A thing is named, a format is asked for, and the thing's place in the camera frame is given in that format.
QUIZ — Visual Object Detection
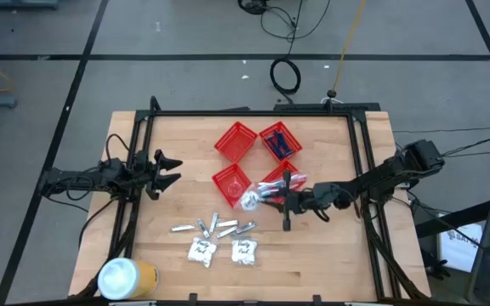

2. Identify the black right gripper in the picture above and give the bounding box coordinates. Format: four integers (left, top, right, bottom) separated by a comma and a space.
260, 169, 342, 233

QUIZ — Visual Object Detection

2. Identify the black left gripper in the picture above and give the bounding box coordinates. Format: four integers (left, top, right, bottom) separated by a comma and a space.
132, 148, 184, 201

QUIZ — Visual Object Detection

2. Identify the clear vanity pack bag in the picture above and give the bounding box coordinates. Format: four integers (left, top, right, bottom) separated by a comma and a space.
186, 236, 219, 269
231, 237, 259, 267
234, 189, 267, 213

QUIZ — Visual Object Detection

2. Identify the red toothbrush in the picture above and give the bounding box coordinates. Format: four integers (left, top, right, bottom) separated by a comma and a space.
270, 172, 309, 188

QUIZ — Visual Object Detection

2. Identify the red slotted plastic basket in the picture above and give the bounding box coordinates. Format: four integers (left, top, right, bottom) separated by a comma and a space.
258, 121, 305, 164
213, 121, 259, 164
258, 160, 305, 209
211, 162, 259, 211

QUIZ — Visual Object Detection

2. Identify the yellow canister white lid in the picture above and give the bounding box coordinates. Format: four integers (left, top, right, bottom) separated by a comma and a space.
96, 256, 161, 302

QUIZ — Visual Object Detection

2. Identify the black claw fixture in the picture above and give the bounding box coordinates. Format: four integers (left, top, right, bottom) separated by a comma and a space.
423, 250, 451, 281

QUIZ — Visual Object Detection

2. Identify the black metal beam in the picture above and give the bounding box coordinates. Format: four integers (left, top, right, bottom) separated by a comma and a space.
414, 195, 490, 239

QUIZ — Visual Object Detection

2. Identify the white printed box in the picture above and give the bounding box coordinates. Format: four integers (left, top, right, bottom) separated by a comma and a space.
437, 222, 484, 273

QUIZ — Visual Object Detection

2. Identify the black aluminium rig frame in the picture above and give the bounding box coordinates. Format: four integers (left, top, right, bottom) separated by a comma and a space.
72, 95, 429, 303

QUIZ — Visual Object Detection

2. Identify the black coiled cable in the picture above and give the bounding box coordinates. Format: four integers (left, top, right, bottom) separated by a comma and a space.
268, 25, 303, 105

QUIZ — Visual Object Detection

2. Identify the black tangled cable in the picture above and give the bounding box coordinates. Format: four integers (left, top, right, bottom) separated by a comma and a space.
236, 0, 332, 43

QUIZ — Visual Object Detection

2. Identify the thin black cable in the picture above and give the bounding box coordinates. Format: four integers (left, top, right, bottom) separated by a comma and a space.
392, 125, 490, 134

